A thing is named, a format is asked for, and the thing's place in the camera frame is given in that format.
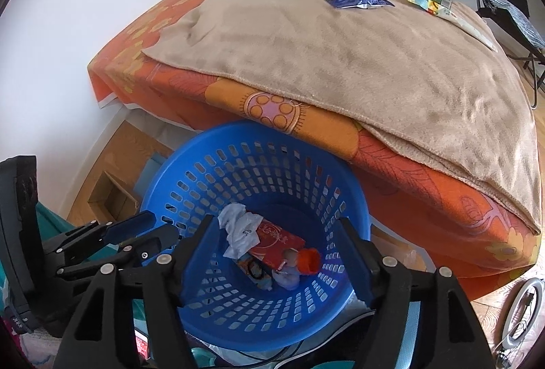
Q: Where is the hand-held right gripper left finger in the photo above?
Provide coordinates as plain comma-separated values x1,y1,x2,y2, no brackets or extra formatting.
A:
53,215,219,369

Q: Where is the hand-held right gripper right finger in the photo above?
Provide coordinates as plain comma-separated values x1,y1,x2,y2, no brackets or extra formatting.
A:
338,218,497,369

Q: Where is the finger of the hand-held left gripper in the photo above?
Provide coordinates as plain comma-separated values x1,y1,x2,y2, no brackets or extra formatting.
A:
55,226,180,278
45,211,157,255

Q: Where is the large white tissue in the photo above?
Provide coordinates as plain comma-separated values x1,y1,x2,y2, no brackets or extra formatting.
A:
218,203,262,259

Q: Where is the orange bottle cap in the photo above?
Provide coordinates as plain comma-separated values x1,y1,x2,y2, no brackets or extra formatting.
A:
297,248,321,275

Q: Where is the small white tissue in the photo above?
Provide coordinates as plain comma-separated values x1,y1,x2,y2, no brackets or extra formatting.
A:
272,267,301,291

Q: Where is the red tissue box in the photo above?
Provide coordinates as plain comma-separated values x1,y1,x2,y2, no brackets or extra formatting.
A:
249,220,306,268

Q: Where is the blue plastic basket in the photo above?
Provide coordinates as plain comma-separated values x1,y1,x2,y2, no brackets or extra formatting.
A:
140,121,372,353

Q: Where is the white tube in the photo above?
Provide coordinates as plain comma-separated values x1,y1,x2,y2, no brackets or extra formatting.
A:
434,7,497,51

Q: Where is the blue foil wrapper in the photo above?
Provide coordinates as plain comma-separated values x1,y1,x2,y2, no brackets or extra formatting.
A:
322,0,396,9

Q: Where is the yellow green wrapper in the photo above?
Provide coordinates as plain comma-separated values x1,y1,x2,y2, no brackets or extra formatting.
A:
406,0,453,15

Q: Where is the cardboard box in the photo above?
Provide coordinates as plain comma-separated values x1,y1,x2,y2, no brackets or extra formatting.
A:
87,171,141,221

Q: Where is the phone with red screen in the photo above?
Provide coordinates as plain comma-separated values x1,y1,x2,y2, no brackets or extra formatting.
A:
134,331,152,361

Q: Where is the orange floral bedsheet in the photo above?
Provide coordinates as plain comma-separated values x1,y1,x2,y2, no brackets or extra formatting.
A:
87,0,545,304

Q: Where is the tan fleece blanket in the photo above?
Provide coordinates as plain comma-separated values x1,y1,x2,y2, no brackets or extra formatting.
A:
142,0,541,236

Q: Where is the blue striped cloth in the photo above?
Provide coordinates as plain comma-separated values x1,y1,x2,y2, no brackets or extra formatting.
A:
477,0,545,50

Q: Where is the white ring light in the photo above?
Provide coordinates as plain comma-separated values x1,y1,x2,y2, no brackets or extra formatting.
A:
496,277,545,357

